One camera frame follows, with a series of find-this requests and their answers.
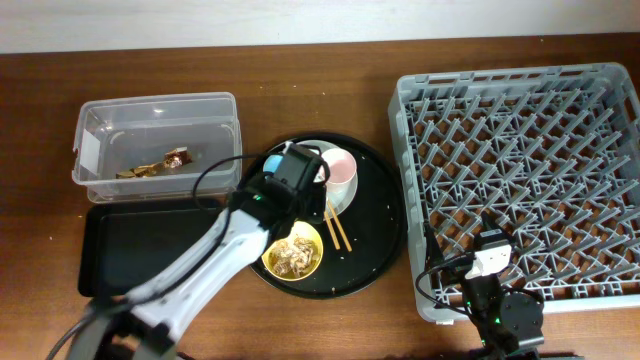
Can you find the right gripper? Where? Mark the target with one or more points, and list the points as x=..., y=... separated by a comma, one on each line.
x=489, y=240

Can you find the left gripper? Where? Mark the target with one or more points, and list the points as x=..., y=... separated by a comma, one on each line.
x=317, y=201

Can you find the blue cup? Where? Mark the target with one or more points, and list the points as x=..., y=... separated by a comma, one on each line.
x=272, y=163

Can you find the wooden chopstick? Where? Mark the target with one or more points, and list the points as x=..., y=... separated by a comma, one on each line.
x=339, y=225
x=331, y=231

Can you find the pink cup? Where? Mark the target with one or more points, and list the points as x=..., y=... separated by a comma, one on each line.
x=343, y=169

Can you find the food scraps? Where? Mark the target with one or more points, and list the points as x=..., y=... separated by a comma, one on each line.
x=293, y=258

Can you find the yellow bowl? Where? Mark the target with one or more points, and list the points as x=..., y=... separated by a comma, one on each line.
x=303, y=230

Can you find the brown snack wrapper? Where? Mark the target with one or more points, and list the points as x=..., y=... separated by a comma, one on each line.
x=173, y=159

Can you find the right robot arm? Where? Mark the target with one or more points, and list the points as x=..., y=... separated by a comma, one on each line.
x=508, y=320

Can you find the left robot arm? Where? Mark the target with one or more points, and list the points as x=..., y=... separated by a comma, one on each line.
x=160, y=310

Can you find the grey dishwasher rack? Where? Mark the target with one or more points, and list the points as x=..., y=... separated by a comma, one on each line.
x=552, y=152

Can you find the white plate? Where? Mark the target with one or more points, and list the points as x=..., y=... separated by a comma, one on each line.
x=340, y=199

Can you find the round black tray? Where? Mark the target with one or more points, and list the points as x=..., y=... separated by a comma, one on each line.
x=374, y=223

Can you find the clear plastic bin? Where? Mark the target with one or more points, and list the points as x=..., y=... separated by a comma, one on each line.
x=117, y=135

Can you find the black rectangular tray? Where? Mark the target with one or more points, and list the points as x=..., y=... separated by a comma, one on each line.
x=126, y=244

